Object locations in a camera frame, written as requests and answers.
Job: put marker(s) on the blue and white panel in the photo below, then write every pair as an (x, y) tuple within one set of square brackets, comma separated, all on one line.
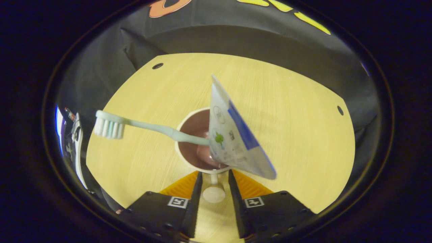
[(58, 125)]

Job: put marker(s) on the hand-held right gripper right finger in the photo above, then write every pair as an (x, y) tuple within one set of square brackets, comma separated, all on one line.
[(238, 209)]

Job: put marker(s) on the beige cup with pink inside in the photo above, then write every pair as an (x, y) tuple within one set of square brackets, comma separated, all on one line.
[(195, 152)]

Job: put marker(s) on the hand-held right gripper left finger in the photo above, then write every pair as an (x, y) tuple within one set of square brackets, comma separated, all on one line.
[(195, 206)]

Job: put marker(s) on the white toothpaste tube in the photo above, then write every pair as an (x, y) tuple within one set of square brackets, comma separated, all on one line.
[(236, 145)]

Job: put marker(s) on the black backdrop cloth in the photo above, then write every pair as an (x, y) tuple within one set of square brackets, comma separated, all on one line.
[(219, 37)]

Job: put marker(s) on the pale mint toothbrush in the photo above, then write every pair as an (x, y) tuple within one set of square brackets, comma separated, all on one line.
[(152, 127)]

